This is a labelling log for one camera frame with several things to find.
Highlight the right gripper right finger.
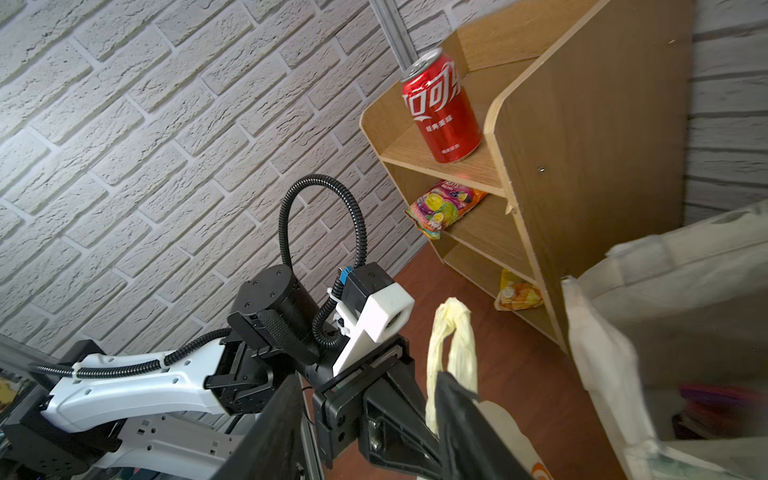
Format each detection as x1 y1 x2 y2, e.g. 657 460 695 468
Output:
435 372 531 480

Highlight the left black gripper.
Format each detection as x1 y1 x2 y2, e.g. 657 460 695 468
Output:
205 265 440 479

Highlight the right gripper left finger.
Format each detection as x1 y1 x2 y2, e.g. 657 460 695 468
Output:
212 375 303 480

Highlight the thin cream plastic bag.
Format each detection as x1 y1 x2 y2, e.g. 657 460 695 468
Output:
422 296 556 480

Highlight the purple candy bag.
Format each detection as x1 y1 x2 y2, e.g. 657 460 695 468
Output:
672 383 767 440

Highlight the canvas tote bag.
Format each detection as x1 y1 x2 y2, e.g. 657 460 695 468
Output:
562 202 767 479

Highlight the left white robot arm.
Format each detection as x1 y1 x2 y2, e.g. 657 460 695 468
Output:
2 263 441 479

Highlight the yellow chip bag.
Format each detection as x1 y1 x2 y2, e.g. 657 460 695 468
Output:
494 269 543 311

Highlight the pink green candy bag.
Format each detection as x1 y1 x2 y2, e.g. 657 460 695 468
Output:
405 180 488 240

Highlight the red cola can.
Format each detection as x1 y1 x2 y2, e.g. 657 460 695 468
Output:
401 47 483 164

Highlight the wooden shelf unit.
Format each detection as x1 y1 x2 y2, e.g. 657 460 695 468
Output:
360 1 692 348

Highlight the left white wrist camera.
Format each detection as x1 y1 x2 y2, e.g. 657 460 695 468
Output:
331 263 415 376

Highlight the left black cable conduit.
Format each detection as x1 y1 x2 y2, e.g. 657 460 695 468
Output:
29 173 368 380

